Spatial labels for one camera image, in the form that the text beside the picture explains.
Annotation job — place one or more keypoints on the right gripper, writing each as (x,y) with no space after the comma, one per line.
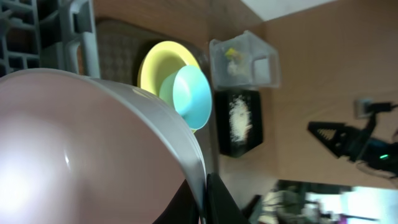
(357,144)

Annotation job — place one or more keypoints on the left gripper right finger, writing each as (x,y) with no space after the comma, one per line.
(220,206)

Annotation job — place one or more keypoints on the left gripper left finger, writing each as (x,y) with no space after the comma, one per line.
(182,209)

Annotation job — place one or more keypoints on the light blue bowl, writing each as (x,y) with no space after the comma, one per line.
(188,92)

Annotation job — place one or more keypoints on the pink bowl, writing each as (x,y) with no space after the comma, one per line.
(76,149)

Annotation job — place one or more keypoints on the green yellow snack wrapper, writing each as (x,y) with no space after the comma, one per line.
(233,54)

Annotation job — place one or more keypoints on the yellow plate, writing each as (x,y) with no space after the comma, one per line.
(162,60)

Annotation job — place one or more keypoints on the pile of rice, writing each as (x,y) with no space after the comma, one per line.
(239,119)

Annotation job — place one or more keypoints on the black tray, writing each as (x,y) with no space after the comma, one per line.
(255,135)

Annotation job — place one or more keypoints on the clear plastic bin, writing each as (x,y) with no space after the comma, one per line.
(263,62)

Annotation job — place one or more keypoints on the crumpled white paper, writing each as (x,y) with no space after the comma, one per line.
(237,68)

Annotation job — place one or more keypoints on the grey dish rack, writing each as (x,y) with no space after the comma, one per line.
(49,34)

